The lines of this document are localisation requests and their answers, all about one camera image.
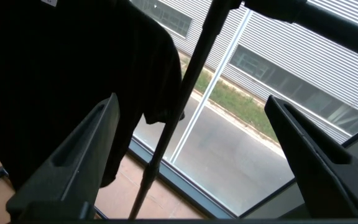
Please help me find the black clothes rack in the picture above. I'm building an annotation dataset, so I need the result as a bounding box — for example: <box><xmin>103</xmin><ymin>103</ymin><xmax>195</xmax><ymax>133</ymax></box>
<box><xmin>0</xmin><ymin>0</ymin><xmax>358</xmax><ymax>220</ymax></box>

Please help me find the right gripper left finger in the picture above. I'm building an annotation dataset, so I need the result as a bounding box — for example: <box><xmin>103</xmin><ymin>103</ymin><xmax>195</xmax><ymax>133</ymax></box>
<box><xmin>6</xmin><ymin>93</ymin><xmax>121</xmax><ymax>220</ymax></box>

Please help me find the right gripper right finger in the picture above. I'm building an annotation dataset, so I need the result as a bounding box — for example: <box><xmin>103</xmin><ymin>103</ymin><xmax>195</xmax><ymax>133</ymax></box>
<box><xmin>264</xmin><ymin>95</ymin><xmax>358</xmax><ymax>218</ymax></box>

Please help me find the black garment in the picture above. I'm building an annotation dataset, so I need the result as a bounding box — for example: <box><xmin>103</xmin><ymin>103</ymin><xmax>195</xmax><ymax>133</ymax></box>
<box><xmin>0</xmin><ymin>0</ymin><xmax>186</xmax><ymax>190</ymax></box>

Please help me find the window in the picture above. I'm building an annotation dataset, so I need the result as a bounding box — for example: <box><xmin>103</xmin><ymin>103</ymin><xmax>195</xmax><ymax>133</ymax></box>
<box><xmin>126</xmin><ymin>0</ymin><xmax>358</xmax><ymax>218</ymax></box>

